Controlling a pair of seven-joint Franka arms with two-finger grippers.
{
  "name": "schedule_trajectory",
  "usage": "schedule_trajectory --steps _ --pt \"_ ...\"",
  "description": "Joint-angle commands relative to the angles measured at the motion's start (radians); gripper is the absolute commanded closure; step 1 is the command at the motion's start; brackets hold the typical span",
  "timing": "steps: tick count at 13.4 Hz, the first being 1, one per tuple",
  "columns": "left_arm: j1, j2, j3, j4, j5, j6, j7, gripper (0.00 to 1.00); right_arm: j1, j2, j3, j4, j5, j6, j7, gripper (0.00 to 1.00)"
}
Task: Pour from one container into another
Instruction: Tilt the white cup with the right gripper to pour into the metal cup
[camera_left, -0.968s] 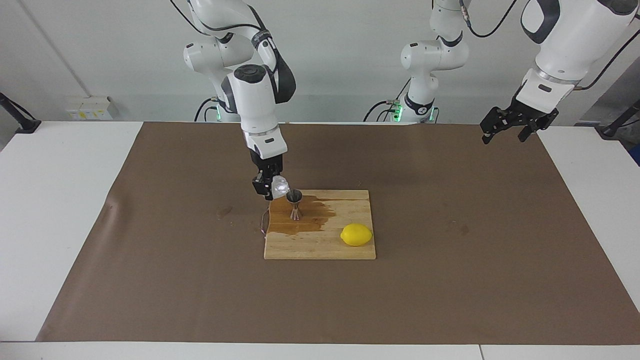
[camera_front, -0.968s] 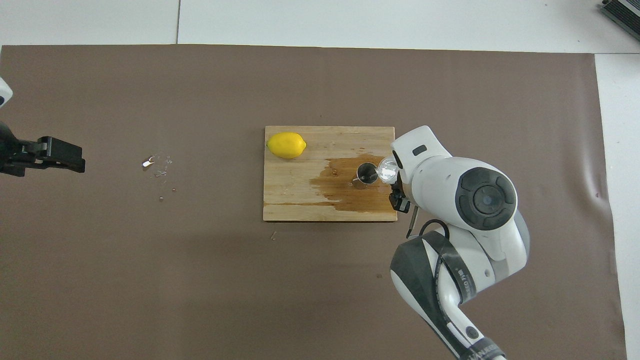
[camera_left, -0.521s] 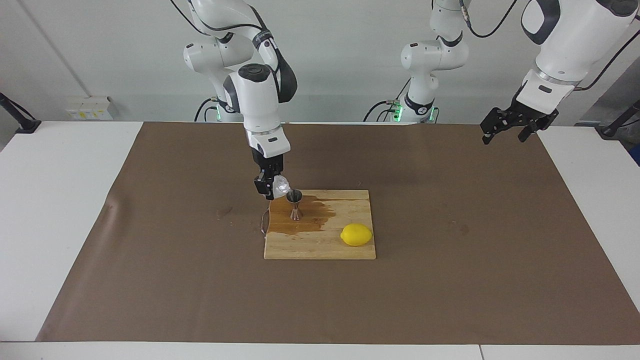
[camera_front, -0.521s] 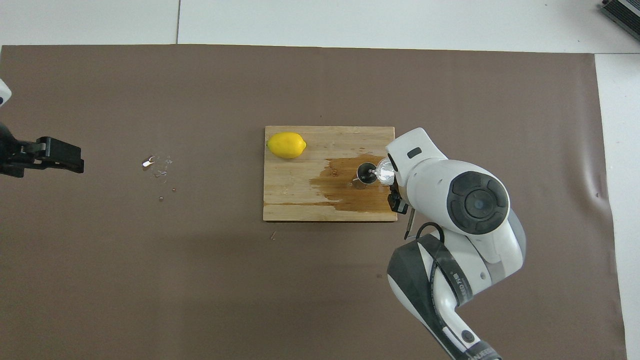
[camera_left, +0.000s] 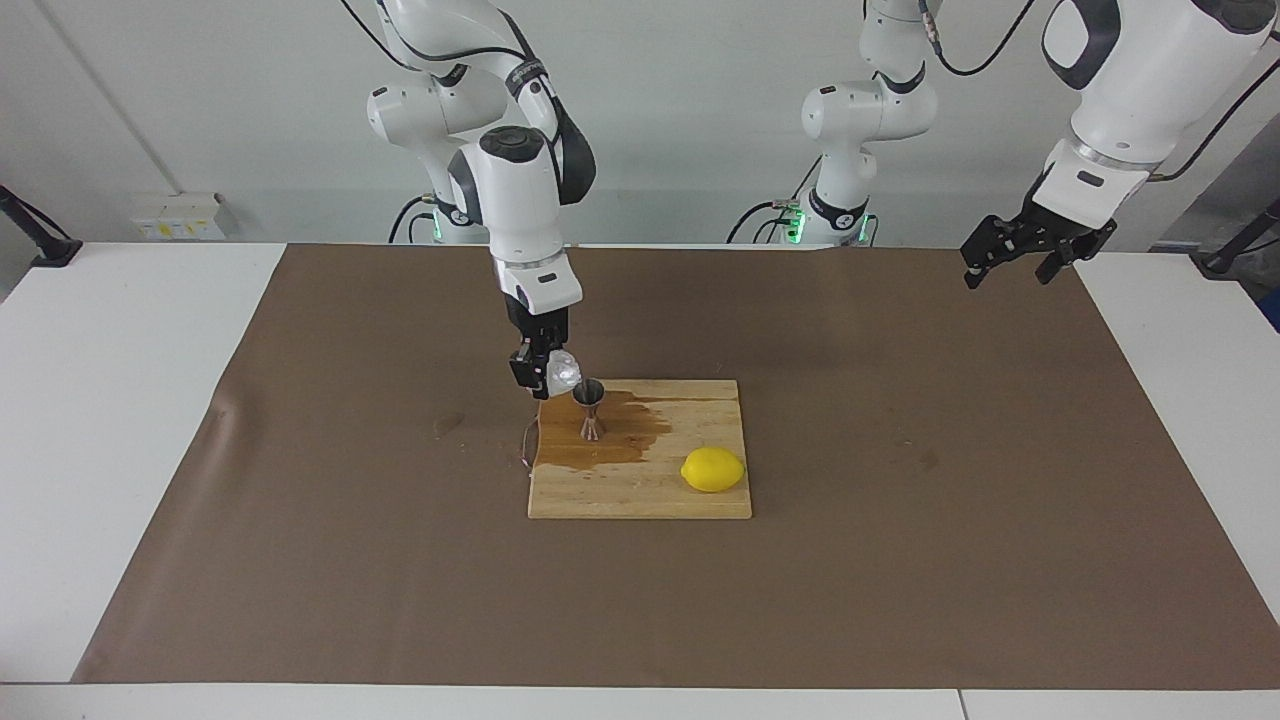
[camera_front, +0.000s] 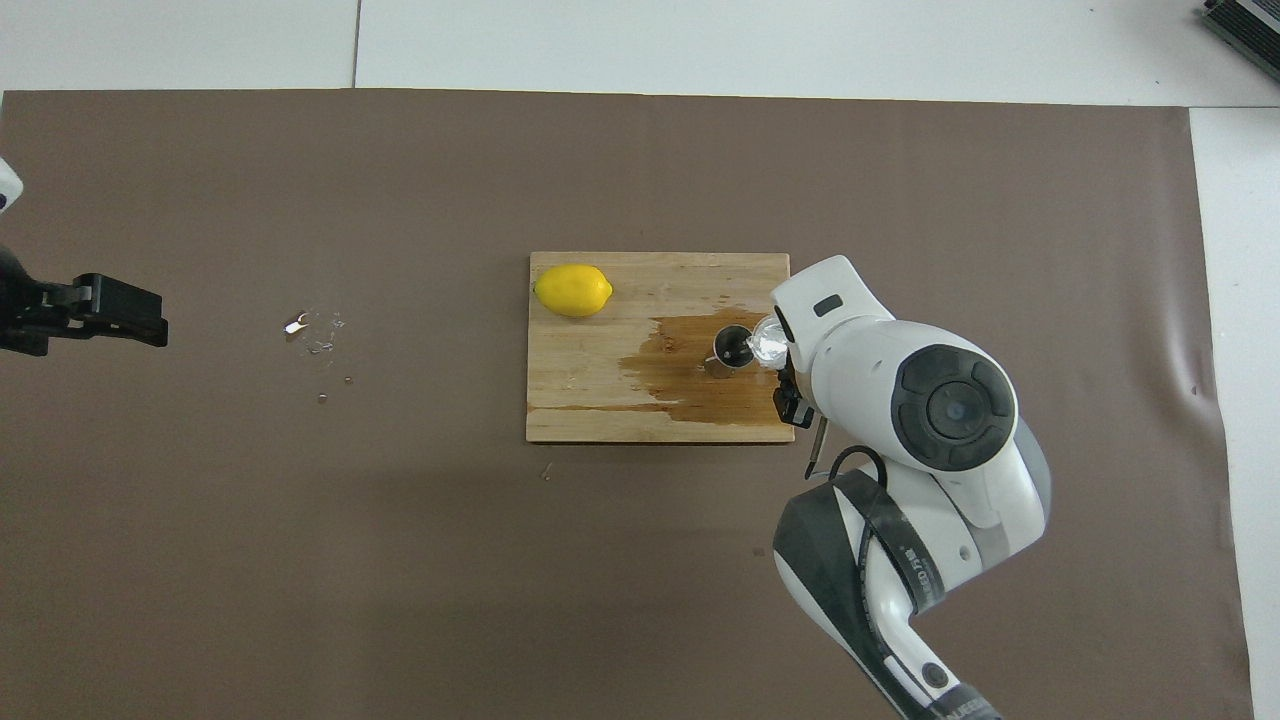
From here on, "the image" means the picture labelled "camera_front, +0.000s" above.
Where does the steel double jigger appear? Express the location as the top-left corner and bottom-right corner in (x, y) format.
(705, 324), (759, 380)

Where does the small clear plastic cup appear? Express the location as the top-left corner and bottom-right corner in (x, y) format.
(748, 313), (794, 370)

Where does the yellow lemon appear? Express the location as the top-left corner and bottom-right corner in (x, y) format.
(533, 264), (614, 319)

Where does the wooden cutting board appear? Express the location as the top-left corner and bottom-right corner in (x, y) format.
(526, 252), (797, 444)

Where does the brown table mat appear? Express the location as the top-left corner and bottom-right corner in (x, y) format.
(0, 88), (1256, 720)

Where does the grey ribbed metal device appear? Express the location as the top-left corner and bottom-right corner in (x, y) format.
(1200, 0), (1280, 83)

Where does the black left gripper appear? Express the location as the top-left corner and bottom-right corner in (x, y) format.
(0, 249), (169, 357)

